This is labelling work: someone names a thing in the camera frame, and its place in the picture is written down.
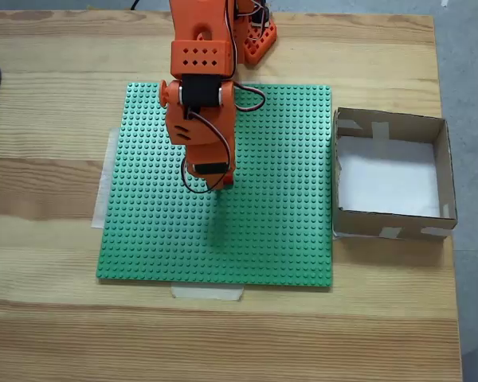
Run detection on wide masking tape strip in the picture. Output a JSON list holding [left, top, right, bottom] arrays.
[[92, 127, 121, 230]]

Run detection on narrow masking tape strip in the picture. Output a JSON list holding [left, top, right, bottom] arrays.
[[170, 283, 246, 302]]

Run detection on green lego baseplate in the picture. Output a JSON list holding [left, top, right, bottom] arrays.
[[95, 82, 334, 290]]

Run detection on open cardboard box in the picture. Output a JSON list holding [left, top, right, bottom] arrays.
[[331, 106, 459, 241]]

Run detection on gripper motor cable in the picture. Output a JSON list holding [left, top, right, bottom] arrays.
[[180, 81, 267, 194]]

